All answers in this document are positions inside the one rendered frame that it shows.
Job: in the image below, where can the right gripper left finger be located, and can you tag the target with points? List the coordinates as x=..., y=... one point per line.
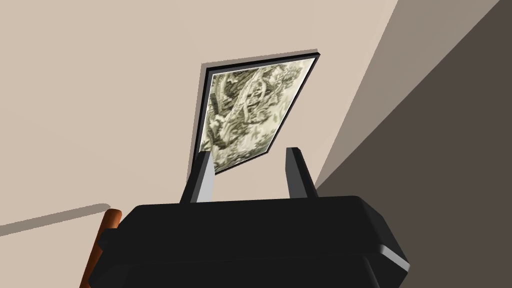
x=203, y=180

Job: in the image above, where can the black framed wall picture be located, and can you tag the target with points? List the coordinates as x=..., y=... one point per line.
x=248, y=112

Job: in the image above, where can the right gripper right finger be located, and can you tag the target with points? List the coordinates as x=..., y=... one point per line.
x=299, y=176

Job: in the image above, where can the brown wooden chair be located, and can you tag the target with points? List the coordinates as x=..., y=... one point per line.
x=100, y=244

